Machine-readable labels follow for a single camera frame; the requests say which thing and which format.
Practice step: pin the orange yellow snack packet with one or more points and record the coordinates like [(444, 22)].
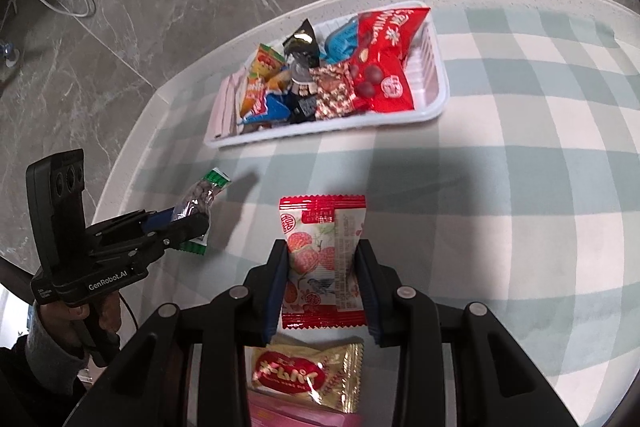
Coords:
[(252, 97), (267, 59)]

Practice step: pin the white plastic tray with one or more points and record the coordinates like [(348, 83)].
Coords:
[(430, 72)]

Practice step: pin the red gold patterned snack packet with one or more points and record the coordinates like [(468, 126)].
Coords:
[(334, 89)]

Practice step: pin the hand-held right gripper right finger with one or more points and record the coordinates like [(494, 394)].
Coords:
[(367, 292)]

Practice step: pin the clear green snack packet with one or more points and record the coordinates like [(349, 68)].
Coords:
[(205, 192)]

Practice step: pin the red peach print snack packet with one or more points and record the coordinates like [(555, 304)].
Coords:
[(322, 252)]

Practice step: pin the person's left hand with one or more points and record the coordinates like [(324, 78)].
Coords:
[(111, 322)]

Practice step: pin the black gold snack packet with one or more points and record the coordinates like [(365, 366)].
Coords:
[(301, 38)]

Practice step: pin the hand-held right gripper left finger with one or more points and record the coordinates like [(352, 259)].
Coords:
[(277, 287)]

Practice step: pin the black silver snack packet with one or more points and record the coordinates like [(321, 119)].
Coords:
[(303, 87)]

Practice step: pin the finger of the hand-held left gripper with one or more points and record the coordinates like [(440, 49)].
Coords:
[(170, 234), (135, 223)]

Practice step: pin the pink packet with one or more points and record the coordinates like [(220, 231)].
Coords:
[(300, 417)]

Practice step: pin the checked tablecloth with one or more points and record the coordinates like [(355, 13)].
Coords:
[(500, 157)]

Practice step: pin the blue white snack packet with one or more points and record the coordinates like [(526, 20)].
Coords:
[(270, 109)]

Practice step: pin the person's left forearm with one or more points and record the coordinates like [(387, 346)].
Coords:
[(47, 357)]

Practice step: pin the large red snack bag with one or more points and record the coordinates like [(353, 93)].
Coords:
[(387, 52)]

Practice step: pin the gold red candy packet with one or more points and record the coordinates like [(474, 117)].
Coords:
[(310, 377)]

